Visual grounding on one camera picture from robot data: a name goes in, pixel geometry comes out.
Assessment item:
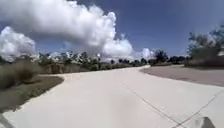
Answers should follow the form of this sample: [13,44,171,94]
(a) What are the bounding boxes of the row of distant trees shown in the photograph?
[0,49,188,74]

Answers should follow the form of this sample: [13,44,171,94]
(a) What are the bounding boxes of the pale concrete path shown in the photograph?
[0,65,224,128]

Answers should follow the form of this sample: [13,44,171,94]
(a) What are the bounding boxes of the grey asphalt road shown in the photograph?
[139,64,224,88]

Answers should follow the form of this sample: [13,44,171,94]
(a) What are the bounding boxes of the grass verge with bushes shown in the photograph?
[0,59,65,114]

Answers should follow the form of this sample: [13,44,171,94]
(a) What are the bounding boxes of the trees and bushes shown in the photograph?
[183,24,224,69]

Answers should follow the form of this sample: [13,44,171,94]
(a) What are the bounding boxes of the robot's own part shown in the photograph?
[198,116,217,128]

